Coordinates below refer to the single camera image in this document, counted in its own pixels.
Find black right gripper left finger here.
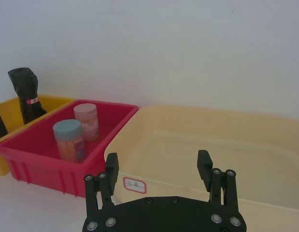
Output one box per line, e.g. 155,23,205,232
84,152,120,218

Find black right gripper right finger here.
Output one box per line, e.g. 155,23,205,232
196,149,240,211

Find white sticker with red border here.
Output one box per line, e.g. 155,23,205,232
122,176,148,194

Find cream plastic bin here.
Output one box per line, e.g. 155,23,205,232
104,104,299,218

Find toothpick jar with blue lid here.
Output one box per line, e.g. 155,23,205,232
52,118,86,164

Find toothpick jar with pink lid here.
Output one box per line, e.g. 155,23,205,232
73,103,100,143

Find red plastic bin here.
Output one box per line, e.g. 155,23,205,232
0,99,139,199

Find yellow plastic bin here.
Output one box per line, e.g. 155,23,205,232
0,94,75,176

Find black rolled bag with label band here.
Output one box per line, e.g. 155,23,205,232
7,67,48,125

